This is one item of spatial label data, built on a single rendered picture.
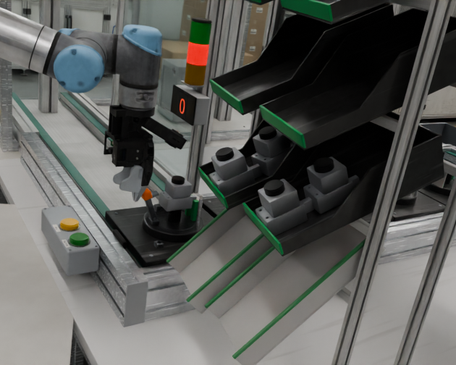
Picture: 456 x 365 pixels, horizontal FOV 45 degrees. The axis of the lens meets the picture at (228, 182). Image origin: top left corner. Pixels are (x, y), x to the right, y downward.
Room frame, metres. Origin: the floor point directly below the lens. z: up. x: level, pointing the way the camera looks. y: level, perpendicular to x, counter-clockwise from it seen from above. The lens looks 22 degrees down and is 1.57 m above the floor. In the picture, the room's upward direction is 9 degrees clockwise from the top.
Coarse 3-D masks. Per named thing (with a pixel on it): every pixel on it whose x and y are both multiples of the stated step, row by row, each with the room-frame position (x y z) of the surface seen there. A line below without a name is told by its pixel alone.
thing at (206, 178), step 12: (252, 144) 0.95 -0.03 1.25; (288, 156) 0.84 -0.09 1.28; (300, 156) 0.85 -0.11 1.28; (204, 168) 0.91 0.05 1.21; (288, 168) 0.84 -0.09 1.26; (204, 180) 0.89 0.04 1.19; (264, 180) 0.82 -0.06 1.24; (288, 180) 0.84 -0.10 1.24; (216, 192) 0.83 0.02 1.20; (240, 192) 0.81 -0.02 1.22; (252, 192) 0.82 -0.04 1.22; (228, 204) 0.80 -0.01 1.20
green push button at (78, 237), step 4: (76, 232) 1.02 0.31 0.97; (80, 232) 1.03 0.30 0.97; (72, 236) 1.01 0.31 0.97; (76, 236) 1.01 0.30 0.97; (80, 236) 1.01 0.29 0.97; (84, 236) 1.01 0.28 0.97; (88, 236) 1.02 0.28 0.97; (72, 240) 0.99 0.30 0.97; (76, 240) 0.99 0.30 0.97; (80, 240) 0.99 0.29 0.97; (84, 240) 1.00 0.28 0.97; (88, 240) 1.01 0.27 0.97; (76, 244) 0.99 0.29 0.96; (80, 244) 0.99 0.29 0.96; (84, 244) 1.00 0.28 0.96
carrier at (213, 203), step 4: (204, 200) 1.30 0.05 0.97; (208, 200) 1.30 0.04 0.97; (212, 200) 1.30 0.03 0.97; (216, 200) 1.31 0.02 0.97; (204, 204) 1.27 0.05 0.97; (208, 204) 1.27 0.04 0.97; (212, 204) 1.28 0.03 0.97; (216, 204) 1.28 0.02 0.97; (220, 204) 1.28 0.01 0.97; (204, 208) 1.27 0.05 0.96; (208, 208) 1.25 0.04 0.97; (212, 208) 1.26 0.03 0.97; (216, 208) 1.26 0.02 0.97; (220, 208) 1.26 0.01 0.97; (224, 208) 1.27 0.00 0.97; (208, 212) 1.25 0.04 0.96; (212, 212) 1.24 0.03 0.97; (216, 212) 1.23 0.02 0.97; (220, 212) 1.24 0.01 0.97; (212, 216) 1.24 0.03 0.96
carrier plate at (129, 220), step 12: (108, 216) 1.13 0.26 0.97; (120, 216) 1.13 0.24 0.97; (132, 216) 1.14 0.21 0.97; (204, 216) 1.20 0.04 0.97; (120, 228) 1.08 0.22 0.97; (132, 228) 1.09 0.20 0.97; (132, 240) 1.03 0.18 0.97; (144, 240) 1.04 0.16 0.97; (156, 240) 1.05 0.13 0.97; (132, 252) 1.01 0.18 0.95; (144, 252) 0.99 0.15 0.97; (156, 252) 1.00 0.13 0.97; (168, 252) 1.01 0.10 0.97; (144, 264) 0.96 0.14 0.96; (156, 264) 0.97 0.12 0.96
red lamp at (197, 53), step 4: (188, 44) 1.34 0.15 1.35; (192, 44) 1.32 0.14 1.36; (196, 44) 1.32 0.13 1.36; (200, 44) 1.33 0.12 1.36; (188, 48) 1.33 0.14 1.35; (192, 48) 1.32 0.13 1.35; (196, 48) 1.32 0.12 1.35; (200, 48) 1.32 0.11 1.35; (204, 48) 1.32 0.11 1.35; (188, 52) 1.33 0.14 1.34; (192, 52) 1.32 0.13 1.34; (196, 52) 1.32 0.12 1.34; (200, 52) 1.32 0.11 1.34; (204, 52) 1.33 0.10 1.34; (188, 56) 1.33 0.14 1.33; (192, 56) 1.32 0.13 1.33; (196, 56) 1.32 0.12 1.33; (200, 56) 1.32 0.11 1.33; (204, 56) 1.33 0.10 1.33; (188, 60) 1.33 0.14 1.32; (192, 60) 1.32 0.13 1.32; (196, 60) 1.32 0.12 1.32; (200, 60) 1.32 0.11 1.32; (204, 60) 1.33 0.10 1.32; (196, 64) 1.32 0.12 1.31; (200, 64) 1.32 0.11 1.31; (204, 64) 1.33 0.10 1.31
